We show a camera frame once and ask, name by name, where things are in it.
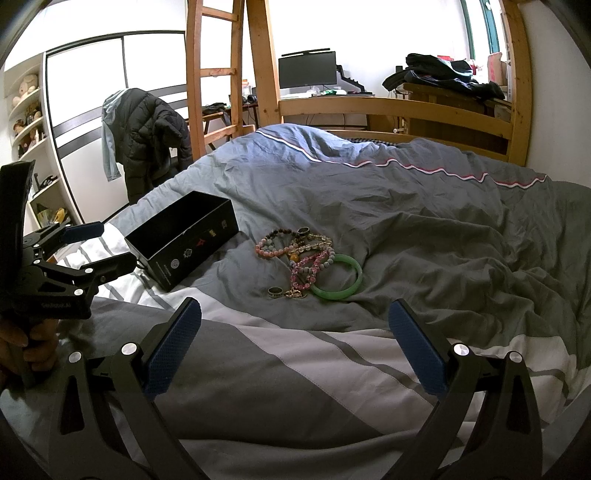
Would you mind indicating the desk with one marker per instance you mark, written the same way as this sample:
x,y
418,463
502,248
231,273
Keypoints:
x,y
222,112

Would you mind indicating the wooden ladder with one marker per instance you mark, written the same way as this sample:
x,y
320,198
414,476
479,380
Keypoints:
x,y
195,73

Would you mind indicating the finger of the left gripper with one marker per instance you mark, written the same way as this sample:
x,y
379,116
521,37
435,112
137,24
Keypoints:
x,y
84,281
59,236

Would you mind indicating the green jade bangle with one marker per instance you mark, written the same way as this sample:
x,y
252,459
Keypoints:
x,y
341,284

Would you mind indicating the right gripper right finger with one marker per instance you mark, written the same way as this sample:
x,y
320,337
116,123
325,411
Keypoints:
x,y
506,441

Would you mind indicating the person's left hand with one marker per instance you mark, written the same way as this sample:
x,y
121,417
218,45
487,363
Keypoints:
x,y
38,346

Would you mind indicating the pile of dark clothes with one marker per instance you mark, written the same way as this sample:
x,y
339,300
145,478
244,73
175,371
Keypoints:
x,y
454,76

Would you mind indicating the grey duvet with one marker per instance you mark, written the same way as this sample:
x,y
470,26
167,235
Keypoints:
x,y
483,249

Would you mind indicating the gold charm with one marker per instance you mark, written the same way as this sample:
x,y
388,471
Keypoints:
x,y
295,294

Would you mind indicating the striped grey white sheet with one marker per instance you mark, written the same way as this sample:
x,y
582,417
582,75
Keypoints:
x,y
254,400

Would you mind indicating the white shelf with toys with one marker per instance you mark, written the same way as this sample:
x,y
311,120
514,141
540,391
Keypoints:
x,y
28,125

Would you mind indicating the grey bead bracelet amber bead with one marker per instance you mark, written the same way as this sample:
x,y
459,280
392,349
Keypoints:
x,y
313,262

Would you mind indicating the dark jacket on chair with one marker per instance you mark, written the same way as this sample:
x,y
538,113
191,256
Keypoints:
x,y
144,141

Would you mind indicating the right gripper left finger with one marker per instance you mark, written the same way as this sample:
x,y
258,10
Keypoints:
x,y
105,424

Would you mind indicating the wooden bed frame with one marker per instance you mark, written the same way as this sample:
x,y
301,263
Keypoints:
x,y
517,130

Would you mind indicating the black jewelry box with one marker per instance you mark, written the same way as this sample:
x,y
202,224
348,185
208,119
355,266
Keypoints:
x,y
174,242

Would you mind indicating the black computer monitor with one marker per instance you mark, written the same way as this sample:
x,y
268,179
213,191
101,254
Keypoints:
x,y
308,68

